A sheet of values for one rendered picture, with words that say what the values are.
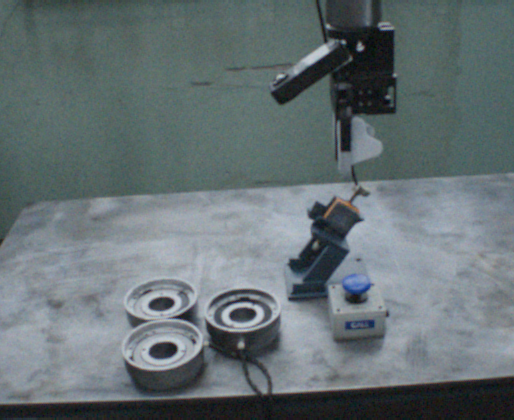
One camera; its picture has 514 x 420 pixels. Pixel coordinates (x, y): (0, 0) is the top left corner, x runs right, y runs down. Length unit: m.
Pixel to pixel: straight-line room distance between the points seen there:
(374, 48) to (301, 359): 0.42
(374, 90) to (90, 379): 0.53
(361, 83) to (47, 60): 1.78
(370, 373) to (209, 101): 1.75
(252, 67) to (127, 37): 0.45
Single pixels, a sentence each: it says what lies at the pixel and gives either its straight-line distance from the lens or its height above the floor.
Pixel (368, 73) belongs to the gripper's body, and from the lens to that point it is 0.93.
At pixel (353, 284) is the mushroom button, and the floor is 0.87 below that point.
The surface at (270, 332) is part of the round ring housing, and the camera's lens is 0.93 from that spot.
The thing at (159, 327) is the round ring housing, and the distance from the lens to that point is 0.95.
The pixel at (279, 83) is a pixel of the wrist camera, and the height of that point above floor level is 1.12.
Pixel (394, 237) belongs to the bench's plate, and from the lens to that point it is 1.19.
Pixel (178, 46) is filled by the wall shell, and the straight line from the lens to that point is 2.46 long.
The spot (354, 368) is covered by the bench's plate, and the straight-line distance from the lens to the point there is 0.90.
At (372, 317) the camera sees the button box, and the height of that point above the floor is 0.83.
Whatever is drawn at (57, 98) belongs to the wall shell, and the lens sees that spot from 2.59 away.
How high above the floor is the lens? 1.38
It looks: 26 degrees down
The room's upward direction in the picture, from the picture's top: 4 degrees counter-clockwise
